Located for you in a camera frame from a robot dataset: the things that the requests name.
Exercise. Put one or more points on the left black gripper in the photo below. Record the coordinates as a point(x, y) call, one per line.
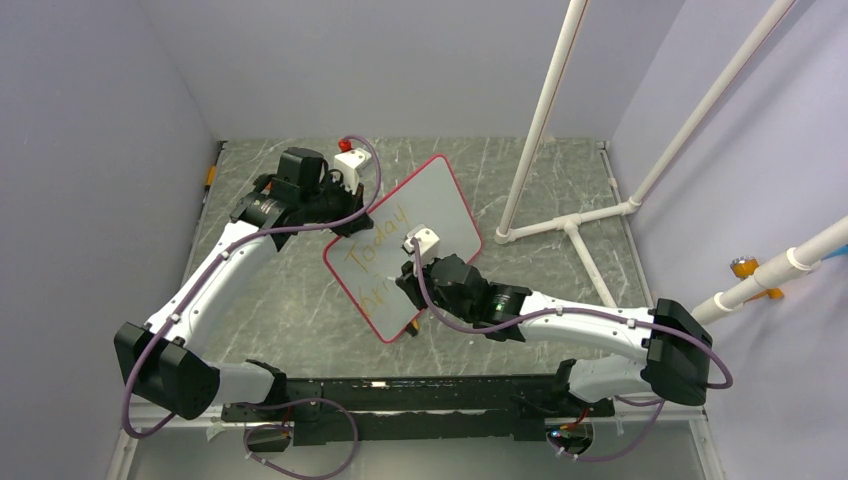
point(353, 203)

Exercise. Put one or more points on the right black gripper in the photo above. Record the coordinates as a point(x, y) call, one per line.
point(411, 282)

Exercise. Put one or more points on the red-framed whiteboard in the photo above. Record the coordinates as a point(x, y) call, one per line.
point(365, 264)

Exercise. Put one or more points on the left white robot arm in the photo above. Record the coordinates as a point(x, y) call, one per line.
point(161, 359)

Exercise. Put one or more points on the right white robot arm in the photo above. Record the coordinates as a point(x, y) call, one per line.
point(661, 349)

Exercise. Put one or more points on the orange tool at edge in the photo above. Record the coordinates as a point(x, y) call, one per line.
point(210, 177)

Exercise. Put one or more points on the white PVC pipe right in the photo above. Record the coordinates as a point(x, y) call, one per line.
point(794, 263)

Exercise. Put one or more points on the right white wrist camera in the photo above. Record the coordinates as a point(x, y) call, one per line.
point(428, 243)

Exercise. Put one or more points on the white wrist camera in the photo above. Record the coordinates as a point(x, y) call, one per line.
point(428, 243)
point(351, 164)

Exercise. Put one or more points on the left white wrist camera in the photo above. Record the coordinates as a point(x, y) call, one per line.
point(351, 164)

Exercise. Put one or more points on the white PVC pipe frame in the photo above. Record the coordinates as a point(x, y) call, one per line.
point(638, 70)

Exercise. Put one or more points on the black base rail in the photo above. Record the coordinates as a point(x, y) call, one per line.
point(520, 406)

